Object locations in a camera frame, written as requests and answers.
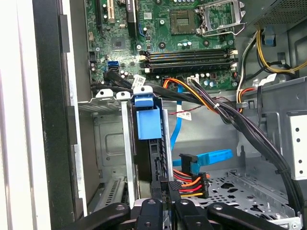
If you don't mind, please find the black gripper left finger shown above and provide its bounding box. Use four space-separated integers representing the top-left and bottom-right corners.
61 178 165 230

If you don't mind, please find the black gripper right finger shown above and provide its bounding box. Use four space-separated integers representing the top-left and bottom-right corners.
167 181 289 230

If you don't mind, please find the coloured disk power wire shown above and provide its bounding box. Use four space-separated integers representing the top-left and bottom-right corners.
172 167 211 200

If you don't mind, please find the hard disk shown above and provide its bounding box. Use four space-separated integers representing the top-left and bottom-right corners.
131 94 175 199

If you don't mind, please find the metal disk bay cage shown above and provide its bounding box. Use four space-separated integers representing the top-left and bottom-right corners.
78 86 176 209

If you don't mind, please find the black RAM slot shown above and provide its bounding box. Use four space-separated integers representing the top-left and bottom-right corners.
142 67 238 74
145 54 237 60
145 49 237 55
142 61 238 68

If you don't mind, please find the black expansion slot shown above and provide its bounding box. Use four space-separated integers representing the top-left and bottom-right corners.
126 0 138 37

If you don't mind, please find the white expansion slot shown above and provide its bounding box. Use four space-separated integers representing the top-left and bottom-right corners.
107 0 115 23

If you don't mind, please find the open grey PC case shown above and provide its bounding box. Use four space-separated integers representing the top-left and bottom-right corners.
31 0 307 230

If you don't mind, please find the blue board port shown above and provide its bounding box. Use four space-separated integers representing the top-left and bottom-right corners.
107 60 120 72

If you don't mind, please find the green motherboard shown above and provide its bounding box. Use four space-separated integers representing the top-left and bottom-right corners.
87 0 240 92

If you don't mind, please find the dark square CPU socket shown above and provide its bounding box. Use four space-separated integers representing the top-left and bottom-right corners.
169 9 199 36

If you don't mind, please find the thin metal locking lever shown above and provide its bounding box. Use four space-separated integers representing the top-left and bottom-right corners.
196 21 247 37

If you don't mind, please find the grey power supply unit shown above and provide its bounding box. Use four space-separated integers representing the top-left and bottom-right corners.
247 0 307 31

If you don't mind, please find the blue flat disk wire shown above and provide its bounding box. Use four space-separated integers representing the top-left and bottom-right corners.
170 85 234 176

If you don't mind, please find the white cable label tag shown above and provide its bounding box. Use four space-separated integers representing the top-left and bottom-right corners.
130 73 147 91
176 111 193 122

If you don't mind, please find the black sleeved cable bundle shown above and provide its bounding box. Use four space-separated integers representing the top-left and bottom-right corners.
90 71 216 108

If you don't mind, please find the perforated metal drive bracket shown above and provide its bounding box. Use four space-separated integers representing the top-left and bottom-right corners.
286 112 307 182

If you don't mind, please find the yellow and black wire bundle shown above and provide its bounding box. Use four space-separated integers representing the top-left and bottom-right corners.
236 28 307 113

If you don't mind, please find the blue plastic cable clip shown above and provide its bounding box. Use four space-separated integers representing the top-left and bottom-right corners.
262 25 277 46

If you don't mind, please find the metal socket cover frame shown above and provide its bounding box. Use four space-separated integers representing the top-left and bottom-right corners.
195 0 247 36

